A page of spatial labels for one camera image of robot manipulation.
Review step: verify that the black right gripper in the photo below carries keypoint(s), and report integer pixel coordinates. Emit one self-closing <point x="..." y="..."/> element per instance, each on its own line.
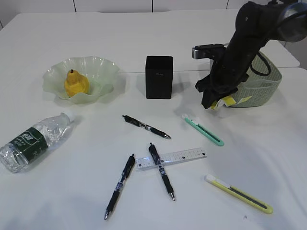
<point x="230" y="70"/>

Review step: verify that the yellow pear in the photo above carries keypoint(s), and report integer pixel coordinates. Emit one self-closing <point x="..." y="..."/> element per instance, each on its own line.
<point x="76" y="83"/>

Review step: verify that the clear water bottle green label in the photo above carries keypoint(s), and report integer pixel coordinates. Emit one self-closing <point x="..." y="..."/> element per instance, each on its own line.
<point x="47" y="134"/>

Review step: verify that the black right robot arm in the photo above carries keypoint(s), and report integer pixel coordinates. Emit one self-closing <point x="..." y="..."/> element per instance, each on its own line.
<point x="255" y="26"/>

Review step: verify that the teal utility knife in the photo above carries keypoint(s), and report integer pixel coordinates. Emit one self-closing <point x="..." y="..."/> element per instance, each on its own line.
<point x="204" y="131"/>

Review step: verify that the black square pen holder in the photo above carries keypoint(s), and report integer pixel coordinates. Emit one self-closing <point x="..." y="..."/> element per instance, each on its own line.
<point x="158" y="77"/>

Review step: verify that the green woven plastic basket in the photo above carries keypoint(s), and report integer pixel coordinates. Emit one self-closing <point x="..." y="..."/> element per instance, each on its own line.
<point x="263" y="80"/>

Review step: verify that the black pen across ruler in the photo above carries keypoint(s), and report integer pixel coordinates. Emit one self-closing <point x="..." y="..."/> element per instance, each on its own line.
<point x="156" y="159"/>

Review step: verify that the black pen upper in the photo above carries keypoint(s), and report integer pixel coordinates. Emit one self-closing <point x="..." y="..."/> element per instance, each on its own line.
<point x="147" y="127"/>

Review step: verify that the black pen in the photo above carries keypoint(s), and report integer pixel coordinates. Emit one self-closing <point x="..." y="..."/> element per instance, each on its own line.
<point x="125" y="174"/>
<point x="147" y="127"/>

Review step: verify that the clear plastic ruler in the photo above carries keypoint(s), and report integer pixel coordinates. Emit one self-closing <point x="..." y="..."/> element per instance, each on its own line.
<point x="147" y="163"/>

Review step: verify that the black pen lower left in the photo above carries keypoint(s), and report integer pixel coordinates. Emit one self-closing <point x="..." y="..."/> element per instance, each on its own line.
<point x="125" y="174"/>

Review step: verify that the yellow utility knife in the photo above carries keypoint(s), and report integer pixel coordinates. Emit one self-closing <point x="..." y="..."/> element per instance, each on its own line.
<point x="237" y="193"/>

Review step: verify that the green wavy glass plate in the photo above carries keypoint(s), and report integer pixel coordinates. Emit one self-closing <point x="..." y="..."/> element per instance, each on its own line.
<point x="101" y="73"/>

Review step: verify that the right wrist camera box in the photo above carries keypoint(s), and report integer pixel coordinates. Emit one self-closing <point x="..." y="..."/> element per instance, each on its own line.
<point x="211" y="51"/>

